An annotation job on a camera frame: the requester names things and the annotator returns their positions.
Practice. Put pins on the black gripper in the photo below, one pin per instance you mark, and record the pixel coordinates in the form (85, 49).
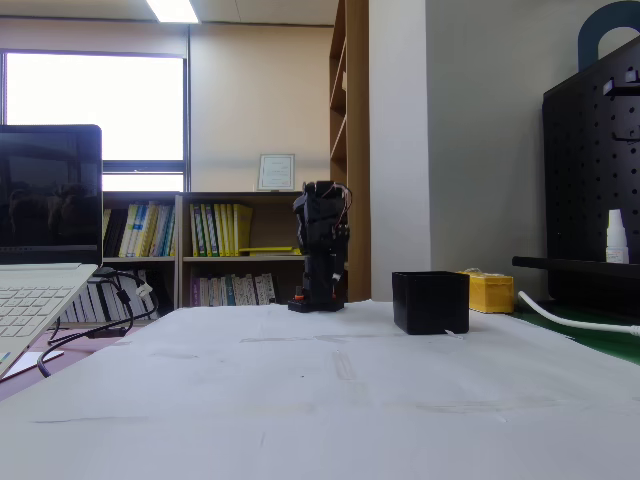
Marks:
(318, 278)

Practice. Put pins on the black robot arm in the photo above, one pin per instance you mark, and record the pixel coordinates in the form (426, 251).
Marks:
(315, 235)

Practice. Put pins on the black open box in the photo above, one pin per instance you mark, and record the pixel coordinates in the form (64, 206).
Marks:
(430, 305)

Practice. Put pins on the yellow cardboard box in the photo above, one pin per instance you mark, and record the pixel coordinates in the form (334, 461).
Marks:
(492, 295)

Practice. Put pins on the orange clamp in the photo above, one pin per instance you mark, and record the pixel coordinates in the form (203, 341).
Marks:
(299, 296)

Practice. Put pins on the flat yellow book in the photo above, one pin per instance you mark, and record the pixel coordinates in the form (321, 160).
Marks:
(270, 250)

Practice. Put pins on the thick yellow book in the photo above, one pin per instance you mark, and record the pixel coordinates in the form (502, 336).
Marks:
(243, 227)

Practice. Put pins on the framed white certificate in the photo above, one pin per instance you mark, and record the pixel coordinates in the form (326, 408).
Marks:
(276, 172)

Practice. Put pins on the wooden low bookshelf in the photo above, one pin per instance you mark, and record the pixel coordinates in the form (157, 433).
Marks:
(145, 197)
(240, 197)

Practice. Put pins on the tall wooden bookshelf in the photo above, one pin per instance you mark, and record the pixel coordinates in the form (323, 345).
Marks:
(357, 150)

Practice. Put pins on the black binder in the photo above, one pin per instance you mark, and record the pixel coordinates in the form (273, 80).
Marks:
(116, 232)

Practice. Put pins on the black pegboard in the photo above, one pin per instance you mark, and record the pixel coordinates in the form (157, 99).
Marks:
(575, 175)

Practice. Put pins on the green desk mat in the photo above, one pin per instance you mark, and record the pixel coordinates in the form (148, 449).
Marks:
(600, 345)

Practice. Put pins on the white plastic bottle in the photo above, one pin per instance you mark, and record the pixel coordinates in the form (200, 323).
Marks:
(617, 240)

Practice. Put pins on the silver laptop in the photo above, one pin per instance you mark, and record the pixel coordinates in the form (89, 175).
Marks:
(45, 200)

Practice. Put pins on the ceiling light panel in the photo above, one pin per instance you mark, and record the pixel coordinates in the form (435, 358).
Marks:
(172, 10)

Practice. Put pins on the white card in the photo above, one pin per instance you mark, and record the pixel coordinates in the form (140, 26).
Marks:
(30, 362)

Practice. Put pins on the dark teal arch sign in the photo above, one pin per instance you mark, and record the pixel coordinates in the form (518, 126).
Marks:
(587, 35)

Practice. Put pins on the window with dark frame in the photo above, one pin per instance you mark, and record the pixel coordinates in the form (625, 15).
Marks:
(95, 105)

